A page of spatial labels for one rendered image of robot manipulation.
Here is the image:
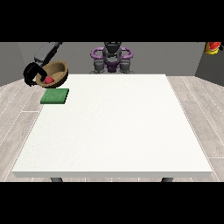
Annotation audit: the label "brown wooden bowl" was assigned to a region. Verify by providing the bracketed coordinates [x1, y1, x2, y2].
[35, 59, 70, 89]

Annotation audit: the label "green square pad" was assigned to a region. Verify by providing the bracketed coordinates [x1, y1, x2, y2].
[39, 87, 70, 105]

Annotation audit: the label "grey robot trunk purple rings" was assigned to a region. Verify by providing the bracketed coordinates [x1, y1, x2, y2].
[89, 42, 136, 74]

